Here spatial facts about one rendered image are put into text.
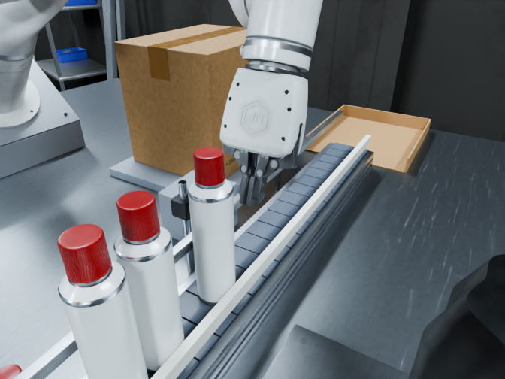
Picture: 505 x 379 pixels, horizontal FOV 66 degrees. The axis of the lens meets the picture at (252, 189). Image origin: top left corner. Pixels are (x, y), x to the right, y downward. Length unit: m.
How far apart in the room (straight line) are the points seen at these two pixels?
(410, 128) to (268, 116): 0.83
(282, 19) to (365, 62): 2.33
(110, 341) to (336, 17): 2.83
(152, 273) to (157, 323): 0.06
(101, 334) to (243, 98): 0.30
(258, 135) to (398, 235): 0.38
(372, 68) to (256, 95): 2.32
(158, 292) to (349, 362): 0.23
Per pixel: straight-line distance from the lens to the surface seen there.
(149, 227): 0.35
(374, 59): 2.77
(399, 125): 1.27
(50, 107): 1.13
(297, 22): 0.48
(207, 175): 0.42
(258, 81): 0.49
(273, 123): 0.47
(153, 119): 0.87
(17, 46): 0.92
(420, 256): 0.73
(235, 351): 0.53
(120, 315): 0.35
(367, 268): 0.68
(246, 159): 0.51
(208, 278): 0.50
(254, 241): 0.62
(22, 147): 1.07
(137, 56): 0.85
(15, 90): 1.03
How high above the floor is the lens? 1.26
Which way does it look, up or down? 30 degrees down
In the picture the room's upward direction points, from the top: straight up
